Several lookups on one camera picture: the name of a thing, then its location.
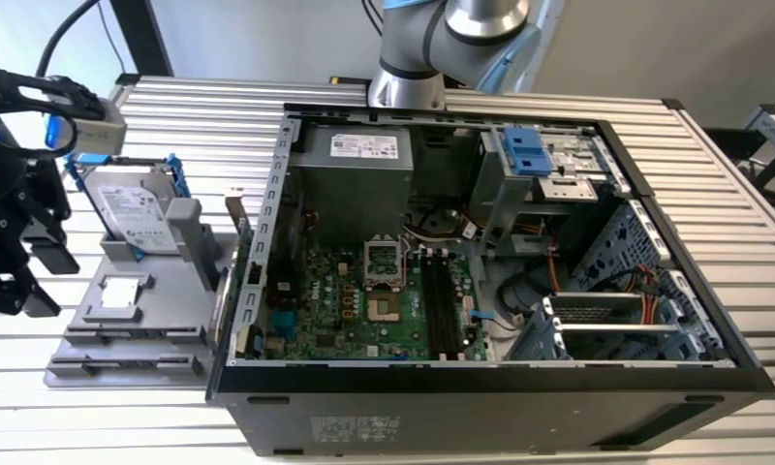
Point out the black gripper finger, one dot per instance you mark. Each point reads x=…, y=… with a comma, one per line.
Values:
x=45, y=203
x=6, y=290

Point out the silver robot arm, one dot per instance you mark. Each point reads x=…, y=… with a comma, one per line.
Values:
x=426, y=48

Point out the black RAM slot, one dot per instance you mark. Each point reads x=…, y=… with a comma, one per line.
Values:
x=447, y=300
x=456, y=300
x=428, y=300
x=436, y=300

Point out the hard disk in blue carrier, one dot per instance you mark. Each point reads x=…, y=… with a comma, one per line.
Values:
x=129, y=208

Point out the silver CPU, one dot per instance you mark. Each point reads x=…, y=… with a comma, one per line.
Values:
x=119, y=293

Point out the grey parts rack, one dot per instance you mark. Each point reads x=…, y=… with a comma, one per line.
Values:
x=161, y=300

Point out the blue rear port connector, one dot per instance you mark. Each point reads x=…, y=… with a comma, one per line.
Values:
x=284, y=323

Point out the grey power supply unit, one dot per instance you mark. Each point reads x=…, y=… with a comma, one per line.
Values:
x=355, y=194

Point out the green motherboard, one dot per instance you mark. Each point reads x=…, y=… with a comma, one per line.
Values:
x=323, y=310

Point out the orange-framed inductor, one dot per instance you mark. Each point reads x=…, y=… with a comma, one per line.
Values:
x=348, y=301
x=348, y=290
x=348, y=314

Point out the CPU socket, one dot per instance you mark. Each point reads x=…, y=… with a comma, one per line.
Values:
x=386, y=307

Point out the blue plastic drive latch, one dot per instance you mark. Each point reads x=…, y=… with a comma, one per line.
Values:
x=526, y=155

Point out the black PC case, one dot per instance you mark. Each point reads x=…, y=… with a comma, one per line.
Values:
x=491, y=421

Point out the metal optical drive bay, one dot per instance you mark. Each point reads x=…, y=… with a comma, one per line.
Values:
x=568, y=189

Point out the metal disk bay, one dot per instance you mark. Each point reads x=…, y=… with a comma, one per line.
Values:
x=614, y=327

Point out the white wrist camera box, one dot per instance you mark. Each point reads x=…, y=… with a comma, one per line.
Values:
x=100, y=126

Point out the graphics card with metal bracket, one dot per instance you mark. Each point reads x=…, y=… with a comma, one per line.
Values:
x=245, y=242

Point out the black upright post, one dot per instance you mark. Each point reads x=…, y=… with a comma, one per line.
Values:
x=145, y=39

